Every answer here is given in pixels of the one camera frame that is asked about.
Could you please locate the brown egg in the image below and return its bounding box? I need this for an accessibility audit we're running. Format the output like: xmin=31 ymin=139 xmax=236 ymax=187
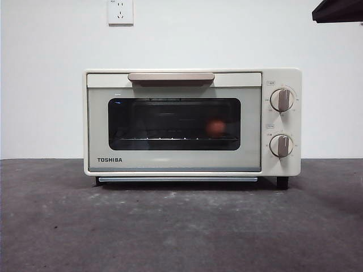
xmin=205 ymin=118 xmax=227 ymax=138

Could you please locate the oven door with beige handle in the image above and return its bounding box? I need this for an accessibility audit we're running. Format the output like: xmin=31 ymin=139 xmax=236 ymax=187
xmin=86 ymin=72 xmax=263 ymax=173

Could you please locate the cream oven knob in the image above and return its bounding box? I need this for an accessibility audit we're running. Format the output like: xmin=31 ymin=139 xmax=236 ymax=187
xmin=269 ymin=88 xmax=295 ymax=112
xmin=269 ymin=134 xmax=294 ymax=158

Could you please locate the cream Toshiba toaster oven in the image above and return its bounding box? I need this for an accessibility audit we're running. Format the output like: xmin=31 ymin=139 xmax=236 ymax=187
xmin=82 ymin=67 xmax=303 ymax=189

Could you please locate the metal crumb tray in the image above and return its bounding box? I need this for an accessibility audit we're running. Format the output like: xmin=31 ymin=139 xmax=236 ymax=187
xmin=98 ymin=176 xmax=258 ymax=182

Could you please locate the chrome wire oven rack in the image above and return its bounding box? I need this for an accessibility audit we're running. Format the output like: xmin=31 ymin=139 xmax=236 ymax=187
xmin=121 ymin=137 xmax=238 ymax=142

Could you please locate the white wall socket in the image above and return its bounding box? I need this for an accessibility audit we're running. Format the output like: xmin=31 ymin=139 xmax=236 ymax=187
xmin=108 ymin=0 xmax=134 ymax=27

